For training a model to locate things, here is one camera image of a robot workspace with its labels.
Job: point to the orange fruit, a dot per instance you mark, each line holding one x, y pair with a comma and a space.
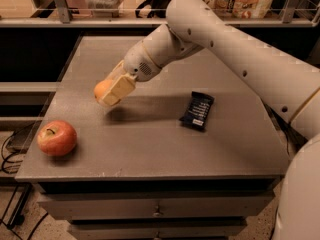
101, 88

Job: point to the dark blue snack bar wrapper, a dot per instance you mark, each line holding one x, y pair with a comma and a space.
197, 111

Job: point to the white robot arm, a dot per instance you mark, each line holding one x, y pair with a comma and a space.
289, 86

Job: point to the clear plastic container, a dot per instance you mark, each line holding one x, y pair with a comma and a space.
104, 8

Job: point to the red apple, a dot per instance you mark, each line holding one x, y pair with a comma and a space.
57, 138

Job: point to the grey drawer cabinet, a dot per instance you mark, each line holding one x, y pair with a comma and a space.
137, 173

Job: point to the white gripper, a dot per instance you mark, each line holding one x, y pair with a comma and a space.
138, 61

